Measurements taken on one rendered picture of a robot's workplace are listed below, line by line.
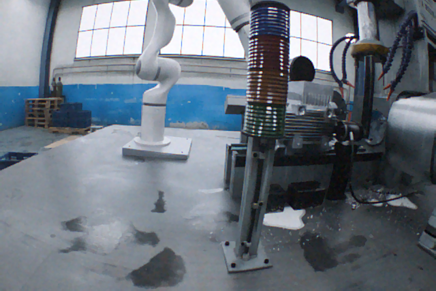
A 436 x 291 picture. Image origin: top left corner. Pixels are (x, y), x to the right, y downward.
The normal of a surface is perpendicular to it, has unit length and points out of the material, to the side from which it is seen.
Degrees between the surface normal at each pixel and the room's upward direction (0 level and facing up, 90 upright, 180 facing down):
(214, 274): 0
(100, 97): 90
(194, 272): 0
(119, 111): 90
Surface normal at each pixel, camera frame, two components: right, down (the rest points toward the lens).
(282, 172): 0.14, 0.16
